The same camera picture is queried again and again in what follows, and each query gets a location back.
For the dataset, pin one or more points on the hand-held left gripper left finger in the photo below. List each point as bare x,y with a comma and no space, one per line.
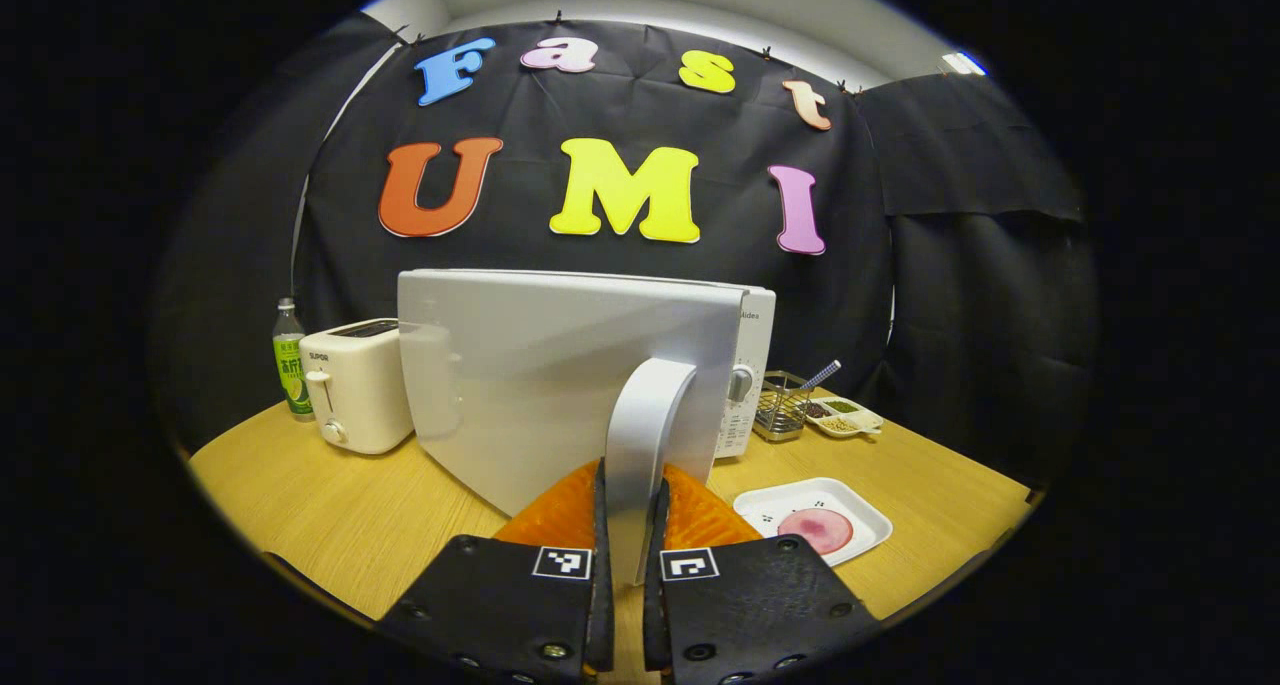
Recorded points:
601,615

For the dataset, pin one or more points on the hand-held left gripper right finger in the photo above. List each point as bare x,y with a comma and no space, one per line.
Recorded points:
655,615

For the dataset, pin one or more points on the white square plate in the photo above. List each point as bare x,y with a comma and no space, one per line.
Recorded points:
770,510

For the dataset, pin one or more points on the pink ham slice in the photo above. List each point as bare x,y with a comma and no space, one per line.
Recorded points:
815,531

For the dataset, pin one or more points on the white microwave oven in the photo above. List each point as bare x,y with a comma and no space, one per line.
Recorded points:
560,385

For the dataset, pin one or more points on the white compartment snack dish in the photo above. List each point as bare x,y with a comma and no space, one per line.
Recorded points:
845,420

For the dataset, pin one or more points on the blue white striped straw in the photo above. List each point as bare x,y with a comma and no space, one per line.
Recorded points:
822,374

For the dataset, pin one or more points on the cream toaster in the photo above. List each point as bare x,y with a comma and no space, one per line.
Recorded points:
360,395

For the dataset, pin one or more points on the green label drink bottle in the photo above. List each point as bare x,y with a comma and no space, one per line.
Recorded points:
292,375

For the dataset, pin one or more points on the black backdrop cloth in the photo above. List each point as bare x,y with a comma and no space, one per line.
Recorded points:
900,265

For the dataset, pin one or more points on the ceiling light panel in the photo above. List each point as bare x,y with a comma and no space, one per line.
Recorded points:
963,63

